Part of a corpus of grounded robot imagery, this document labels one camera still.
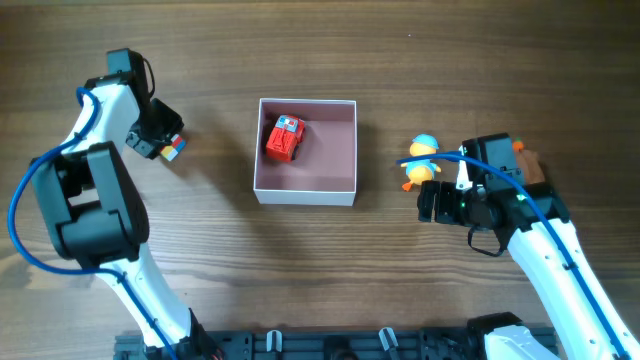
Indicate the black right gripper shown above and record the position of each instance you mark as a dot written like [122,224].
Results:
[446,203]

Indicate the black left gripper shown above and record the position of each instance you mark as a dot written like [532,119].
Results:
[150,153]

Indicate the colourful puzzle cube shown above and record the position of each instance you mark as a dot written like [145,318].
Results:
[171,151]

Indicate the yellow duck toy blue hat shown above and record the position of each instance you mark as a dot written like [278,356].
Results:
[421,170]

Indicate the white box pink interior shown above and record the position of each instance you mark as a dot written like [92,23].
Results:
[325,168]

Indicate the red toy fire truck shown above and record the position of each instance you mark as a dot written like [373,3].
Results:
[285,138]

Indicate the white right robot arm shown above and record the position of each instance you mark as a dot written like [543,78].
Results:
[532,224]

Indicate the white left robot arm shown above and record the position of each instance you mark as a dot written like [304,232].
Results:
[96,217]

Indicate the brown toy with orange top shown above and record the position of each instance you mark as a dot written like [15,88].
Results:
[528,162]

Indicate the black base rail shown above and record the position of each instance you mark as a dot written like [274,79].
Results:
[423,344]

